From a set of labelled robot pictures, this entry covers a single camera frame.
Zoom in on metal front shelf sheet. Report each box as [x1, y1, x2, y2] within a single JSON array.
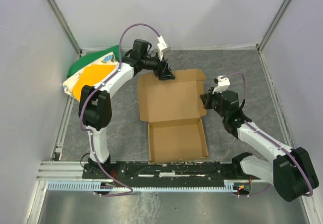
[[39, 190, 309, 223]]

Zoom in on light blue cable duct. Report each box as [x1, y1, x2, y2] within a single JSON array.
[[47, 180, 237, 193]]

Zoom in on right aluminium corner post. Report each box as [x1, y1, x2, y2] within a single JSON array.
[[257, 0, 292, 53]]

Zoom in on aluminium front rail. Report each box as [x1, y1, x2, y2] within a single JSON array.
[[36, 160, 313, 182]]

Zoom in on aluminium corner post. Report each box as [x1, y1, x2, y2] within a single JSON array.
[[46, 0, 82, 56], [257, 0, 292, 53]]

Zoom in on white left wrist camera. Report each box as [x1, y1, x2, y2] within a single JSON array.
[[157, 35, 171, 61]]

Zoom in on green cloth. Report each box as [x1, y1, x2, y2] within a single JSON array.
[[67, 45, 119, 78]]

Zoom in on white patterned cloth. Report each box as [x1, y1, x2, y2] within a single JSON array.
[[63, 52, 118, 100]]

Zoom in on left aluminium corner post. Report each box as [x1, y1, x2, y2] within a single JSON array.
[[46, 0, 82, 56]]

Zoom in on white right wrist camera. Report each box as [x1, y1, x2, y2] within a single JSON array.
[[212, 76, 231, 94]]

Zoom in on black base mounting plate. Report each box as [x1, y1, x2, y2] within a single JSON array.
[[82, 160, 262, 187]]

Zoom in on brown cardboard box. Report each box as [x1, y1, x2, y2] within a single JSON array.
[[137, 69, 208, 163]]

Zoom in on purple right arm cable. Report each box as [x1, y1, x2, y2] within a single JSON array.
[[224, 72, 314, 198]]

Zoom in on yellow cloth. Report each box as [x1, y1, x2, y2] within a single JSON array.
[[72, 64, 116, 101]]

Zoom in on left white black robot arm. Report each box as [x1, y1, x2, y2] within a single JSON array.
[[79, 36, 175, 170]]

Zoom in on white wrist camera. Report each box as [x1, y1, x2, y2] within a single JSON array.
[[157, 35, 171, 61], [212, 76, 231, 94]]

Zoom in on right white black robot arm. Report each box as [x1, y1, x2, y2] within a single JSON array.
[[200, 90, 319, 202]]

